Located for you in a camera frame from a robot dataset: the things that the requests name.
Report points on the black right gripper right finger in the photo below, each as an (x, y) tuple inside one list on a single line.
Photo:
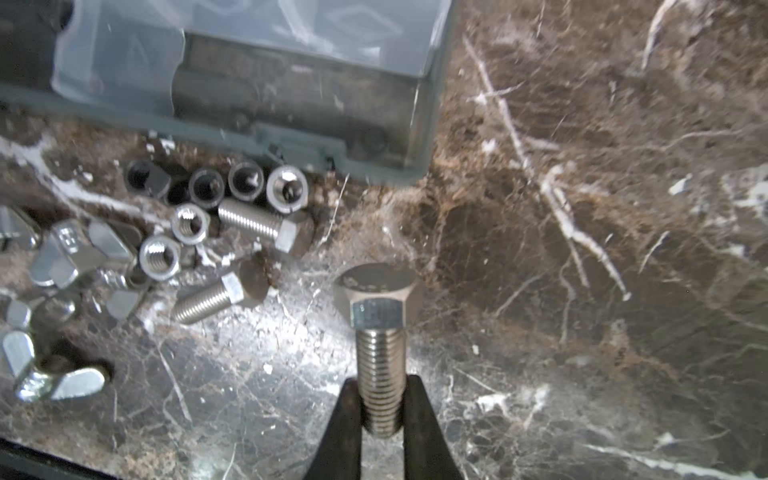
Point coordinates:
[(426, 453)]

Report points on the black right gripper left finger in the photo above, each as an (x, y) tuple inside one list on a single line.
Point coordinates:
[(338, 455)]

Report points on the silver hex bolt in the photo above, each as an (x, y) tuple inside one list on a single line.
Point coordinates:
[(245, 285), (378, 300), (292, 234)]

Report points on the silver hex bolt on table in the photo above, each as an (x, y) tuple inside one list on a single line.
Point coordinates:
[(292, 234)]

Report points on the silver hex nut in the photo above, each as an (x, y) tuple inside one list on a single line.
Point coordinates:
[(160, 257)]

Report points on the silver wing nut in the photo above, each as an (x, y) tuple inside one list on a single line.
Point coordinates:
[(52, 377)]

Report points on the clear plastic organizer box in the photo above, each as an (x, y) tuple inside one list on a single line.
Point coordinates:
[(351, 86)]

